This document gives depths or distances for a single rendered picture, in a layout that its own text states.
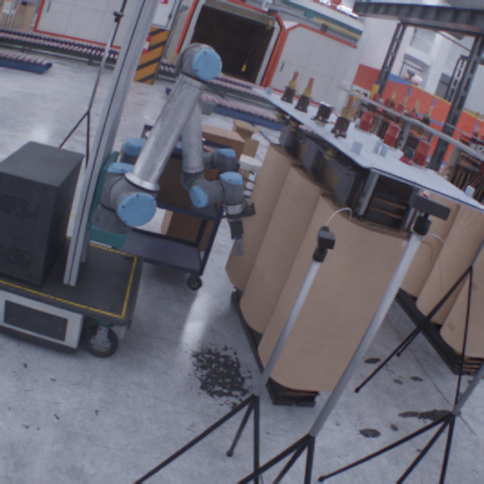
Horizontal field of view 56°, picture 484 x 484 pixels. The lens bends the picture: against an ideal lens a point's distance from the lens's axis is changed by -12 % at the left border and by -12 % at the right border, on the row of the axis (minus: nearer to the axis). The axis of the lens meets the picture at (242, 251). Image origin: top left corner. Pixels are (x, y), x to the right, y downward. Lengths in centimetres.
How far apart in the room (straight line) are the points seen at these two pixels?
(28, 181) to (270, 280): 135
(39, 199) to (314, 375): 152
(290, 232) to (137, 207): 95
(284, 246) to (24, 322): 137
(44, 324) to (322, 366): 134
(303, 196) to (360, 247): 52
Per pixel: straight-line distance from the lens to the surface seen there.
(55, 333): 245
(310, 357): 240
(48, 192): 221
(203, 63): 187
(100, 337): 249
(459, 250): 389
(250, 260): 310
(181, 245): 369
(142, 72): 1271
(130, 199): 191
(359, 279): 223
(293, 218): 258
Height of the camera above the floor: 161
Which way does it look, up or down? 22 degrees down
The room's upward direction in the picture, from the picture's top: 20 degrees clockwise
